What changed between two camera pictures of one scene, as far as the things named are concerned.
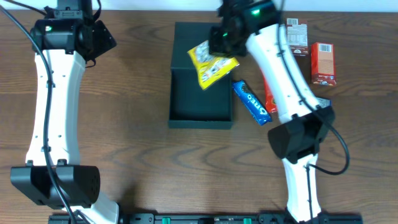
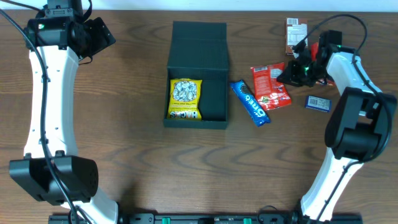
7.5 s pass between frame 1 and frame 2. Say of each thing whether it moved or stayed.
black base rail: stayed
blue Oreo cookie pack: stayed
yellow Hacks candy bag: moved
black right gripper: moved
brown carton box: stayed
